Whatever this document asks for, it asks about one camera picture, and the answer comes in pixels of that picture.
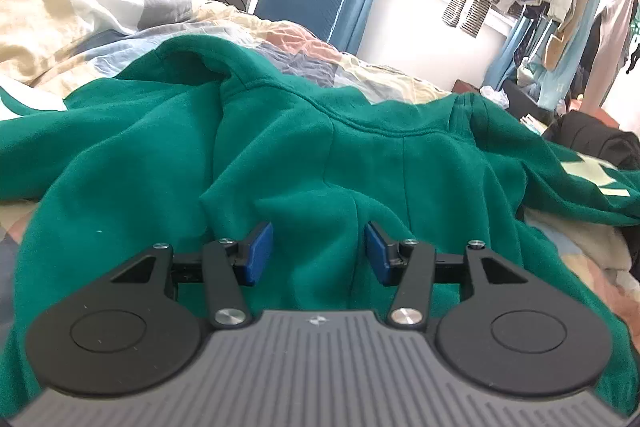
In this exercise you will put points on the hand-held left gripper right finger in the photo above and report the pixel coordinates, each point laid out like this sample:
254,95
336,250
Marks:
376,254

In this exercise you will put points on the patchwork quilt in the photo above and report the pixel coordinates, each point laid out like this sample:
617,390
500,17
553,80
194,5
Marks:
100,7

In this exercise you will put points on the black box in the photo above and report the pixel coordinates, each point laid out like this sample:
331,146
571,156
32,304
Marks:
525,102

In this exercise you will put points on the black clothing pile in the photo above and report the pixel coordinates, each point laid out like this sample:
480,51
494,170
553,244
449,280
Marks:
600,142

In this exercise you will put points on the light blue hanging garment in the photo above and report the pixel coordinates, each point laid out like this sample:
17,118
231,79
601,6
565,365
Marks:
550,82

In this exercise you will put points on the green sweatshirt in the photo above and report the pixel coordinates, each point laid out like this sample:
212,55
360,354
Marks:
300,157

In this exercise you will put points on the white plastic bag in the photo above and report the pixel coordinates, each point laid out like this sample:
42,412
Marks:
495,96

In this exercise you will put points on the red box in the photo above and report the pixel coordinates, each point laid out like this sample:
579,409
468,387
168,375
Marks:
467,87

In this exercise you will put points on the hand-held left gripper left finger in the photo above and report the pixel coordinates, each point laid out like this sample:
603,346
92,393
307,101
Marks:
259,252

